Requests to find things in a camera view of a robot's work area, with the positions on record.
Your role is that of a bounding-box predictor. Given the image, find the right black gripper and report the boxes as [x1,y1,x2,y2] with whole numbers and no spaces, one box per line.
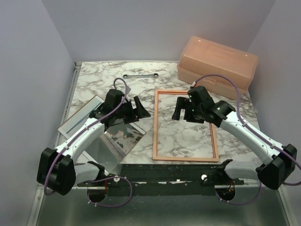
[172,97,204,124]

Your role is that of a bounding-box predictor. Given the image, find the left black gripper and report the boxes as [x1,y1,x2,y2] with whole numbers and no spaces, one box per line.
[115,97,151,124]

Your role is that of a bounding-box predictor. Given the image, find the red wooden picture frame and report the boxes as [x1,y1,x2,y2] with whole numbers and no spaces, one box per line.
[152,89,219,163]

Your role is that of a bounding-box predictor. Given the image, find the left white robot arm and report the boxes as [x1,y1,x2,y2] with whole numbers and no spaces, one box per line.
[37,89,151,195]

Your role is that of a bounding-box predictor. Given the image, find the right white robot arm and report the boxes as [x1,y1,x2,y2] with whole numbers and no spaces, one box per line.
[172,86,297,190]

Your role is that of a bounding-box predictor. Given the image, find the landscape photo print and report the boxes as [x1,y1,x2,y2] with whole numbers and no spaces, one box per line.
[58,95,146,174]

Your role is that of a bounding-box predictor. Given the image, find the silver ratchet wrench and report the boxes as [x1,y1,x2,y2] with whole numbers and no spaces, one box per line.
[123,73,158,79]

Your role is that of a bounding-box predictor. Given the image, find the pink plastic storage box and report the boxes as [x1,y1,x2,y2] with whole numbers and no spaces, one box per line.
[177,36,259,100]

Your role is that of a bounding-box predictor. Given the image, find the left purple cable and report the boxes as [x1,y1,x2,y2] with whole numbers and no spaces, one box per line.
[43,78,134,208]

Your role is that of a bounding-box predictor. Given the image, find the purple cable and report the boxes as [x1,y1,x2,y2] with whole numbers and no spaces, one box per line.
[191,74,301,205]
[43,78,134,208]

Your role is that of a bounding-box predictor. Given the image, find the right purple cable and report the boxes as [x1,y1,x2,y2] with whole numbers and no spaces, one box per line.
[191,74,301,205]

